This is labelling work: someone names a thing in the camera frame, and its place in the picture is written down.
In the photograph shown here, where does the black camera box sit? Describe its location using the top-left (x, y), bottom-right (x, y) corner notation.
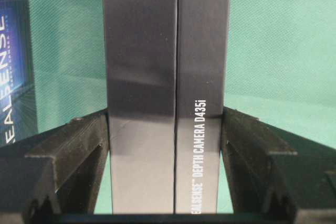
top-left (1, 0), bottom-right (38, 146)
top-left (103, 0), bottom-right (230, 214)

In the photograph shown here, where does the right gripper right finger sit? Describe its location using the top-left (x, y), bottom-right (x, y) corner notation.
top-left (222, 108), bottom-right (335, 215)

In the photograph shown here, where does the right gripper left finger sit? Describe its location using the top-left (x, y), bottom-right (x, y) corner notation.
top-left (1, 110), bottom-right (109, 215)

